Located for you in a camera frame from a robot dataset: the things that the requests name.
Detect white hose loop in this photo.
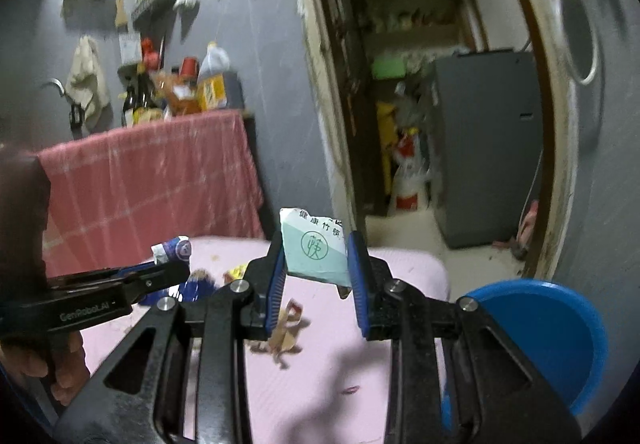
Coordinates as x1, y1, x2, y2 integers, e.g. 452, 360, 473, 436
555, 0, 600, 86

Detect pale yellow food bag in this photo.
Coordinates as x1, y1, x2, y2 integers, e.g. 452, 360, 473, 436
132, 106, 166, 125

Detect metal wall hook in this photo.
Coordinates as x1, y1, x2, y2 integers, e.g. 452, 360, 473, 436
41, 78, 83, 127

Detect white green paper packet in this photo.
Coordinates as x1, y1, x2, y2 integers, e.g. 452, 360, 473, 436
279, 208, 353, 287

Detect brown paper scraps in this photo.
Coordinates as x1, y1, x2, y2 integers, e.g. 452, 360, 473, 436
250, 298, 311, 370

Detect beige hanging towel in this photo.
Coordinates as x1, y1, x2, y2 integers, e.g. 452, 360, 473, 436
65, 36, 112, 130

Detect blue white wrapper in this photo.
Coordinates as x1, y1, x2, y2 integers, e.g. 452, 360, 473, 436
151, 235, 193, 266

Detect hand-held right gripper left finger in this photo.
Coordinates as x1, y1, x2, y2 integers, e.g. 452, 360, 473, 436
52, 230, 288, 444

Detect red plaid cloth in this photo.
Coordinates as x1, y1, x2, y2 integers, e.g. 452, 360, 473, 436
35, 110, 266, 277

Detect white paper calendar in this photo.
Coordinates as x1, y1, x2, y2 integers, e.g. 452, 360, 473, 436
120, 35, 142, 65

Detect grey appliance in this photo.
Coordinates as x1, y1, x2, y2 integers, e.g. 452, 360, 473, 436
430, 51, 543, 250

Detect blue plastic basin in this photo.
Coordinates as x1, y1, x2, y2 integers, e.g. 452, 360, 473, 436
442, 279, 610, 430

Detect orange snack bag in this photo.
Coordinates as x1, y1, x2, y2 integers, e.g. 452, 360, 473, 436
155, 71, 201, 117

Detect dark glass bottle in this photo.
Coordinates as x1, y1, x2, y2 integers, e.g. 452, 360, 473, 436
135, 69, 158, 112
122, 84, 138, 127

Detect red hanging packet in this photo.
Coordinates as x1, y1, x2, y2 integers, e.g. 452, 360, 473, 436
141, 38, 160, 70

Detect white red sack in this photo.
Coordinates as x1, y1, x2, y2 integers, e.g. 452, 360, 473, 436
387, 126, 433, 217

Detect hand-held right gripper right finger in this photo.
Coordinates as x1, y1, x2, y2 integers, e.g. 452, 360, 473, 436
346, 230, 583, 444

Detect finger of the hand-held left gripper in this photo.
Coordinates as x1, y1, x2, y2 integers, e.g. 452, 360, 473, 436
116, 262, 192, 307
46, 263, 158, 289

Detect grey wall shelf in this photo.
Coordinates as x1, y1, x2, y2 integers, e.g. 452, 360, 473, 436
131, 0, 178, 32

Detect dark wooden door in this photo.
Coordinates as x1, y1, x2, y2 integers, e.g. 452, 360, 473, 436
314, 0, 373, 217

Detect green box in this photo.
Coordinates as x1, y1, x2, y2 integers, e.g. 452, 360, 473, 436
372, 55, 407, 80

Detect white door frame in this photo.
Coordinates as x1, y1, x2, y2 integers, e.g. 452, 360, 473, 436
282, 0, 576, 280

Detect large plastic jug yellow label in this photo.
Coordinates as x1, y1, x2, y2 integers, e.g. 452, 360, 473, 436
196, 41, 232, 112

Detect pink slipper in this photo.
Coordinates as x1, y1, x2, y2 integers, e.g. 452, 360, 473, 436
517, 201, 540, 257

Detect person's left hand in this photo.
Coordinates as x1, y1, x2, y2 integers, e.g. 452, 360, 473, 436
0, 331, 92, 407

